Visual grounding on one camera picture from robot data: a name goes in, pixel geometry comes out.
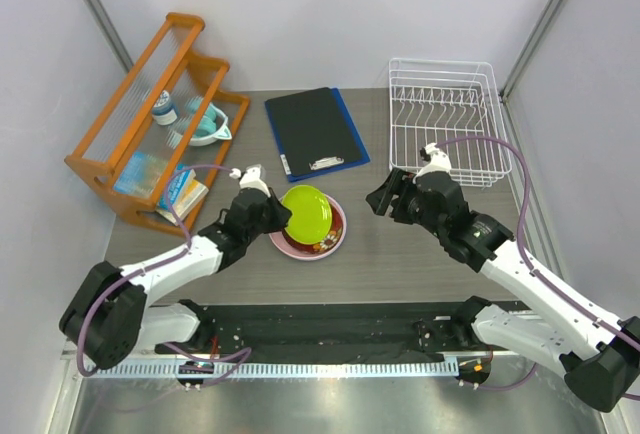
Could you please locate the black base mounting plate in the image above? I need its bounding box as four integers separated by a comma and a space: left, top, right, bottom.
180, 302, 487, 364

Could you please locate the pink plate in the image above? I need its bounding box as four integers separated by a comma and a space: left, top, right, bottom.
269, 198, 347, 261

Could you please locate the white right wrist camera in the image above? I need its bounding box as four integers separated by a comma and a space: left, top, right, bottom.
417, 143, 452, 176

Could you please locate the white wire dish rack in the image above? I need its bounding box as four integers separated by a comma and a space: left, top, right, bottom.
388, 58, 512, 188

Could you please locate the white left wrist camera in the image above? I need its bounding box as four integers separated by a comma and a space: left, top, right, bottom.
229, 164, 271, 197

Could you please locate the white slotted cable duct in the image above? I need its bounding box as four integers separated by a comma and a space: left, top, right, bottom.
94, 357, 459, 380

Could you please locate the orange wooden shelf rack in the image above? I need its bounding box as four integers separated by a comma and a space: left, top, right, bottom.
65, 12, 250, 235

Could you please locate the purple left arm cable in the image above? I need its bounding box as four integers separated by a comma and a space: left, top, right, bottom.
75, 163, 254, 388

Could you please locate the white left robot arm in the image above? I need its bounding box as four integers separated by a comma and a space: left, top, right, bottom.
59, 188, 292, 369

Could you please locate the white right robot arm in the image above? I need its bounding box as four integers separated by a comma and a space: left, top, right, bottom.
366, 169, 639, 412

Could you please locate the blue black clipboard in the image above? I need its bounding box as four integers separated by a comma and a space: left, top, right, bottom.
264, 87, 370, 182

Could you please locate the red floral plate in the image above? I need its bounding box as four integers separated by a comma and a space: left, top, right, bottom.
282, 196, 346, 257

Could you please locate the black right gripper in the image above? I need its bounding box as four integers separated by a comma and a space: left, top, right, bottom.
366, 168, 446, 239

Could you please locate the white bowl with teal items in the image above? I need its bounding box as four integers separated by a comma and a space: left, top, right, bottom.
166, 97, 233, 149

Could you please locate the lime green plate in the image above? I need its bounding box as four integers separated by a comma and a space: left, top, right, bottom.
281, 185, 333, 245

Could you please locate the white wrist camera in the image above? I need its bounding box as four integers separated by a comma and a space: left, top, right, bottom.
229, 164, 271, 197
417, 143, 452, 176

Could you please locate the blue white book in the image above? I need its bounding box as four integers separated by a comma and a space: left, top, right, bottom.
168, 164, 209, 221

